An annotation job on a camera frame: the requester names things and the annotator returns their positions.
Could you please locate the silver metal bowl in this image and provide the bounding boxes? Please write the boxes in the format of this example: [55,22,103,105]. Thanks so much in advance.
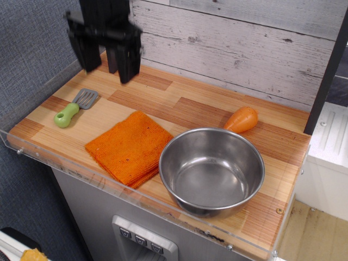
[159,128,265,218]

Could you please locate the black vertical post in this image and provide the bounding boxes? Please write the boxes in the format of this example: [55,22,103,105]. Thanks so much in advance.
[106,47,118,74]
[303,10,347,135]

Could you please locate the silver dispenser button panel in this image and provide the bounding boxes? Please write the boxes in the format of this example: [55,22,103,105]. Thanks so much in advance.
[112,215,179,260]

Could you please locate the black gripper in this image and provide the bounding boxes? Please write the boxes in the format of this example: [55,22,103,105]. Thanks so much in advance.
[65,1,142,84]

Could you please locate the grey toy fridge cabinet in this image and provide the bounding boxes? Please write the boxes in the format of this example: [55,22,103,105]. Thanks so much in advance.
[53,170,247,260]

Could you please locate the orange toy carrot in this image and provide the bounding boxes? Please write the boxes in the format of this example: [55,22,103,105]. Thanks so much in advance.
[223,107,258,133]

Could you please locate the black left vertical post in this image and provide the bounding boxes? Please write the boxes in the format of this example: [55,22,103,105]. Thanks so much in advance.
[106,47,118,74]

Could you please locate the white side cabinet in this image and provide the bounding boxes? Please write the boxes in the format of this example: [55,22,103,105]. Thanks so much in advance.
[294,102,347,220]

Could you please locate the green handled grey spatula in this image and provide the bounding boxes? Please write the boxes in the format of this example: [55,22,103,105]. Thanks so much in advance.
[54,88,98,128]

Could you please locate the black right vertical post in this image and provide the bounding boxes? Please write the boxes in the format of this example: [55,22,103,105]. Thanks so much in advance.
[303,10,347,135]

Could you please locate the orange cloth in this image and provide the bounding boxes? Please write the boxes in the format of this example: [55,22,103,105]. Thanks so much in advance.
[85,111,173,189]

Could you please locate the yellow object bottom left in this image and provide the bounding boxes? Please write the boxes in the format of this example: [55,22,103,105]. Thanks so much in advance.
[20,248,49,261]

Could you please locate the clear acrylic table guard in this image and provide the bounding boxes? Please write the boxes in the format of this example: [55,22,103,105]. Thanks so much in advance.
[0,39,310,261]

